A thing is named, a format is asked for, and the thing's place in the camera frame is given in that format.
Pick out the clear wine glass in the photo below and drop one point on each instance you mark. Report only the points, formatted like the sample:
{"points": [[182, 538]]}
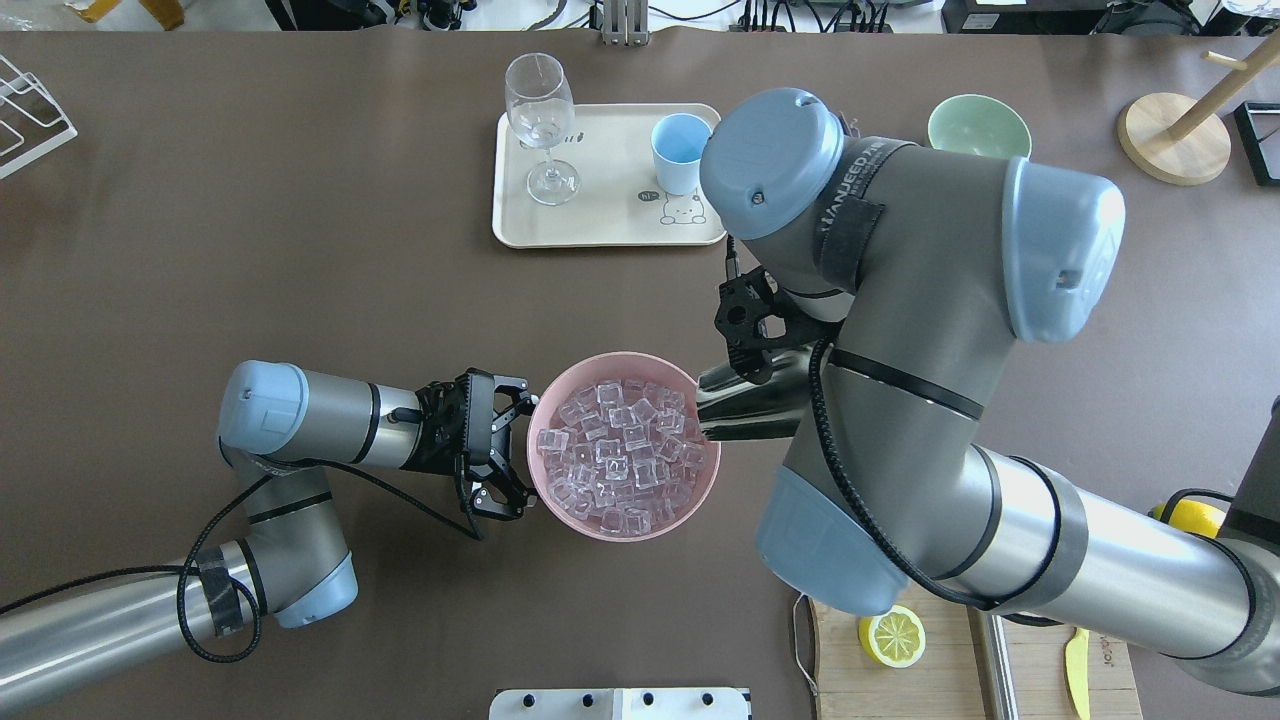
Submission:
{"points": [[540, 111]]}

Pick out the yellow plastic knife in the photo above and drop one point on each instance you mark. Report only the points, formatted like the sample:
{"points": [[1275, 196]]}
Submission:
{"points": [[1075, 655]]}

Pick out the pink bowl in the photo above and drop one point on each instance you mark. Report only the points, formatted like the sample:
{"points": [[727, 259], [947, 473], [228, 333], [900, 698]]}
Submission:
{"points": [[560, 500]]}

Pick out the clear ice cubes pile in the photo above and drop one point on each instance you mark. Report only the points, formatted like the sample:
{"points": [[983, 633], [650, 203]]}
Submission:
{"points": [[625, 455]]}

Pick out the half lemon slice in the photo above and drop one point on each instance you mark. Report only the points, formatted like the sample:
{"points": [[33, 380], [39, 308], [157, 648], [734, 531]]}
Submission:
{"points": [[894, 639]]}

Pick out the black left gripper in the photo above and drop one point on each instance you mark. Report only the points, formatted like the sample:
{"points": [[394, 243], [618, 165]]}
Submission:
{"points": [[437, 452]]}

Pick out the wooden mug tree stand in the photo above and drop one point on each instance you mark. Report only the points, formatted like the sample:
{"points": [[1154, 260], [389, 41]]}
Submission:
{"points": [[1180, 139]]}

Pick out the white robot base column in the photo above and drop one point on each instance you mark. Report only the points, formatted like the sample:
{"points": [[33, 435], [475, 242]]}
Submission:
{"points": [[623, 703]]}

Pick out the wooden cutting board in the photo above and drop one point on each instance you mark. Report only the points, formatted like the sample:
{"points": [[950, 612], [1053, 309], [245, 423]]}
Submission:
{"points": [[948, 682]]}

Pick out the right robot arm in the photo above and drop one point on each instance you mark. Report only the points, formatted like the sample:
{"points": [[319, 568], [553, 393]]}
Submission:
{"points": [[892, 282]]}

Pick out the steel ice scoop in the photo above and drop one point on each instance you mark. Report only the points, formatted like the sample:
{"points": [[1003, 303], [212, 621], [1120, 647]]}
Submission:
{"points": [[732, 409]]}

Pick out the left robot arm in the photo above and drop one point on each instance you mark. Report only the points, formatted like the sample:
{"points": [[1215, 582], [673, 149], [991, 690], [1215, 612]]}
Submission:
{"points": [[277, 550]]}

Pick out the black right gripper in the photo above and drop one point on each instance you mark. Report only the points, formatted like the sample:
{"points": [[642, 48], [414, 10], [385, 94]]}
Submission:
{"points": [[790, 336]]}

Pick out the black framed glass tray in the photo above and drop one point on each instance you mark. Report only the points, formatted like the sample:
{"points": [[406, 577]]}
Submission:
{"points": [[1257, 123]]}

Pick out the light blue cup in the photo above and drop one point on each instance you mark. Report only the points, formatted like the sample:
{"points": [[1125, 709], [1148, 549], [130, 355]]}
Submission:
{"points": [[678, 142]]}

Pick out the green bowl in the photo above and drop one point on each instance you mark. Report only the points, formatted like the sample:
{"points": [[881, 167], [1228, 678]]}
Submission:
{"points": [[979, 125]]}

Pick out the cream serving tray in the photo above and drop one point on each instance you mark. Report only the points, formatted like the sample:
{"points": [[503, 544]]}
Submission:
{"points": [[620, 202]]}

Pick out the yellow lemon upper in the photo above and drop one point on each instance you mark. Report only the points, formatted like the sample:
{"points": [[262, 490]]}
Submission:
{"points": [[1192, 516]]}

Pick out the white wire cup rack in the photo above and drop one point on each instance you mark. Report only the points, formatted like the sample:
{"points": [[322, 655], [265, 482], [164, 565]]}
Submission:
{"points": [[32, 121]]}

